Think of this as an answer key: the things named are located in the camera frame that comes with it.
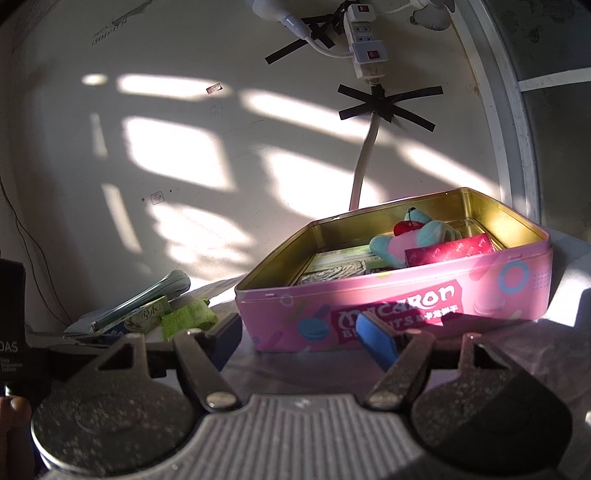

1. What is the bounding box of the white plastic wall fixture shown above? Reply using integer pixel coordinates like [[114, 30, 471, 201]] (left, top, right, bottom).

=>
[[409, 0, 458, 31]]

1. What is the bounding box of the white power strip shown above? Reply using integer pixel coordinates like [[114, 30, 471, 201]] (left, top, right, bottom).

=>
[[344, 2, 387, 80]]

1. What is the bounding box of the pink biscuit tin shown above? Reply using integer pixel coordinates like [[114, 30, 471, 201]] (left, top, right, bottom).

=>
[[234, 187, 553, 354]]

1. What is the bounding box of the white plug adapter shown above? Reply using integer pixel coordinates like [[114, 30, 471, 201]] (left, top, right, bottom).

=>
[[245, 0, 315, 43]]

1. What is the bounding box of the white window frame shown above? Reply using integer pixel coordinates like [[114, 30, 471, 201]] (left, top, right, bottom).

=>
[[455, 0, 591, 225]]

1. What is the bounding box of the thick white cable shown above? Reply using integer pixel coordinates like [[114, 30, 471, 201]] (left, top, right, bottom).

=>
[[348, 108, 382, 210]]

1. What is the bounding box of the teal plush toy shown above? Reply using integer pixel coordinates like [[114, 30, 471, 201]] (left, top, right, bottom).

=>
[[368, 208, 462, 269]]

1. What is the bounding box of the pale green patterned box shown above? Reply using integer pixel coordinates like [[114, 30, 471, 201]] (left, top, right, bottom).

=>
[[121, 298, 172, 334]]

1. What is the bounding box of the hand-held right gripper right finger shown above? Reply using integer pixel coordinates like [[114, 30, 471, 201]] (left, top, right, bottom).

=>
[[358, 310, 513, 411]]

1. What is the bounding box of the large green box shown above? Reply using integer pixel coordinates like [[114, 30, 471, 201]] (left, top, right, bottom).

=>
[[316, 247, 393, 275]]

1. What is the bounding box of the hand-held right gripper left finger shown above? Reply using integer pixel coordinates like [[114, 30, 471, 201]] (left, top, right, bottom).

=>
[[95, 313, 243, 413]]

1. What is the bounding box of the person's left hand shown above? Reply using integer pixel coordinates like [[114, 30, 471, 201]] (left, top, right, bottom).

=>
[[0, 396, 34, 480]]

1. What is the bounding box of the thin brown wall cable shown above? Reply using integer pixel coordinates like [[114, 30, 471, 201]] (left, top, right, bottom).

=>
[[0, 175, 68, 324]]

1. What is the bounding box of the lime green packet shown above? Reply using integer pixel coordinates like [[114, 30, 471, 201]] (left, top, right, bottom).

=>
[[161, 298, 219, 342]]

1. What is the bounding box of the teal zipper pouch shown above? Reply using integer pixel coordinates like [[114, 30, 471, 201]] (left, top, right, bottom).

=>
[[90, 270, 192, 330]]

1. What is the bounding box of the pink pouch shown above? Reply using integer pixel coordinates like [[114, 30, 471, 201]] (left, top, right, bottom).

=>
[[404, 233, 497, 268]]

